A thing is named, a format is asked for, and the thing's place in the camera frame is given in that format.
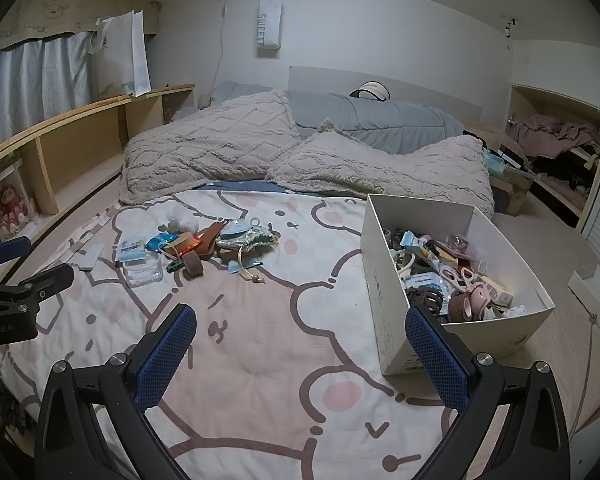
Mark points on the blue bed sheet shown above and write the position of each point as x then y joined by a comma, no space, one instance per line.
250,186

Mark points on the white hanging paper bag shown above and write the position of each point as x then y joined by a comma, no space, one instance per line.
269,25

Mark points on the pile of assorted small accessories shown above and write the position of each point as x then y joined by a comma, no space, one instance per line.
445,275

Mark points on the beige paper banner with drawings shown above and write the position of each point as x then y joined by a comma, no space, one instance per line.
55,10

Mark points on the light wooden shelf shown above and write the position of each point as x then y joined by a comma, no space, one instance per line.
80,130

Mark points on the green clip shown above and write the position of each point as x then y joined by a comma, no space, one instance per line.
175,266

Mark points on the pink clothes pile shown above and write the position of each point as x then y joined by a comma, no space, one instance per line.
555,132

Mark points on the round wooden block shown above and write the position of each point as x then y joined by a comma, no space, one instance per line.
177,244

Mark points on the blue snack packet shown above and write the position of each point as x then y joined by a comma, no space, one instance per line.
156,243

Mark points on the brown leather piece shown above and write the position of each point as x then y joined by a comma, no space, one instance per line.
211,237

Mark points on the black and white visor cap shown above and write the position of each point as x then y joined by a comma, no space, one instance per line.
372,90

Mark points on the brown tape roll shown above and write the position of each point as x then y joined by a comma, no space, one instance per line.
194,265

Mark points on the pink bear print bed sheet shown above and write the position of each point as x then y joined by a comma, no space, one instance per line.
260,350

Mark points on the brown cardboard box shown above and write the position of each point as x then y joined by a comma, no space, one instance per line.
512,185

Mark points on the built-in closet niche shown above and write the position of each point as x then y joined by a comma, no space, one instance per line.
540,102

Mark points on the dark clothes pile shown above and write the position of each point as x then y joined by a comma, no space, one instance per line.
565,172

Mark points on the red sachet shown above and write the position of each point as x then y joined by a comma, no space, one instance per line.
194,245

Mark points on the white and blue packet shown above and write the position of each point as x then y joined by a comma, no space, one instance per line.
234,230
130,251
245,265

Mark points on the grey headboard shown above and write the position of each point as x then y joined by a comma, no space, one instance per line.
320,80

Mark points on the grey curtain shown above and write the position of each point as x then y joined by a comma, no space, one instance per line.
35,80

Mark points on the beige fuzzy blanket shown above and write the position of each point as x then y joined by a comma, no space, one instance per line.
220,145

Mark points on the pink doll in frame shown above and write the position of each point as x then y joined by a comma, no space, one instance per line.
15,210

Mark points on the white tote bag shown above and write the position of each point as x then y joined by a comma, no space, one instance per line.
125,55

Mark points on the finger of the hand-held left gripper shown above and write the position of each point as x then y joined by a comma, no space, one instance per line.
10,249
50,280

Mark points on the white cardboard storage box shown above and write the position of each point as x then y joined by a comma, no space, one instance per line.
385,300

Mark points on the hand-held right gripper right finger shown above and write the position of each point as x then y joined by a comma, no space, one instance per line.
437,360

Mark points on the white track light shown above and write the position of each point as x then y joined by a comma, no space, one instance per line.
509,25

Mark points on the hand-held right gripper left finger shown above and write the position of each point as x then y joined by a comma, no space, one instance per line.
167,355

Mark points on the grey duvet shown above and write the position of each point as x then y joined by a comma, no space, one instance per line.
380,120

